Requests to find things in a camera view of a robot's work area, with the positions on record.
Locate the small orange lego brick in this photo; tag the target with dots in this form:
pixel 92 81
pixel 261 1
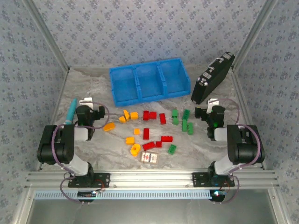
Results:
pixel 137 131

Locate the small red lego brick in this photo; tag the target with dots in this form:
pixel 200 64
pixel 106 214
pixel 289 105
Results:
pixel 158 144

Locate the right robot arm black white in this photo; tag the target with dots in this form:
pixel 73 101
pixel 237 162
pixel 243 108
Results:
pixel 243 144

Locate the playing card box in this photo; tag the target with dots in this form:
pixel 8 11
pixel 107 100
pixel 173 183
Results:
pixel 149 157

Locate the blue three-compartment plastic bin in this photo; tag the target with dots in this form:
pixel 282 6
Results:
pixel 126 81

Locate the long orange lego brick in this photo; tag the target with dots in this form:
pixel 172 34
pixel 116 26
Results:
pixel 109 127

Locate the aluminium cross rail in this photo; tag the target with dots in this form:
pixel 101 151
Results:
pixel 151 178

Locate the small controller board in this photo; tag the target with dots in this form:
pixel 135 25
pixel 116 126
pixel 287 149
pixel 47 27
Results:
pixel 86 194
pixel 218 194

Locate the aluminium side rail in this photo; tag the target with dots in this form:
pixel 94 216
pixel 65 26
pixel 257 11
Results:
pixel 248 116

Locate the green lego brick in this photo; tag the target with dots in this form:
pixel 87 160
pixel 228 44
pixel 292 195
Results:
pixel 174 113
pixel 172 149
pixel 186 114
pixel 184 125
pixel 190 128
pixel 175 121

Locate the yellow square lego brick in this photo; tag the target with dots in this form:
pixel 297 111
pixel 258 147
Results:
pixel 134 116

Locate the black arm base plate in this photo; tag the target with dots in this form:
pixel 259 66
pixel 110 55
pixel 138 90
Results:
pixel 199 178
pixel 102 178

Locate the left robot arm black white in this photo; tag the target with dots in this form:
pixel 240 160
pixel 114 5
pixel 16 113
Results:
pixel 58 144

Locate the aluminium upright post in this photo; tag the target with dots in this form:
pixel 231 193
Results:
pixel 255 32
pixel 46 35

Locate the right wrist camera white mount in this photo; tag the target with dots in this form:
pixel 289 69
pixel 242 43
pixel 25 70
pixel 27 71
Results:
pixel 213 102

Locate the black briefcase with silver latches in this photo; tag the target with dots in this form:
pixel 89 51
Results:
pixel 210 86

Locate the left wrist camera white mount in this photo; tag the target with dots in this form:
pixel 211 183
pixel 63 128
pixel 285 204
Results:
pixel 86 101

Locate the teal plastic tube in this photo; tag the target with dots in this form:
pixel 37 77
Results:
pixel 71 110

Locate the yellow wedge lego piece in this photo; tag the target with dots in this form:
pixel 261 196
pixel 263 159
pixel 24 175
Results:
pixel 126 114

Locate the orange wedge lego piece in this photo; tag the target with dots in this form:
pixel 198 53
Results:
pixel 122 119

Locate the aluminium frame leg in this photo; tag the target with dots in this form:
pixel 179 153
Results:
pixel 23 207
pixel 279 207

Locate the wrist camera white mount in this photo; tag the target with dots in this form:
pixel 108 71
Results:
pixel 86 101
pixel 213 102

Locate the orange square lego brick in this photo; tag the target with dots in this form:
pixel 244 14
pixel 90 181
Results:
pixel 130 141

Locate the yellow lego piece with hole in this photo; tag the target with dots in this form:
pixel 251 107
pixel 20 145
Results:
pixel 135 149

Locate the long red lego brick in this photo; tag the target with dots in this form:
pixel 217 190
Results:
pixel 166 139
pixel 148 146

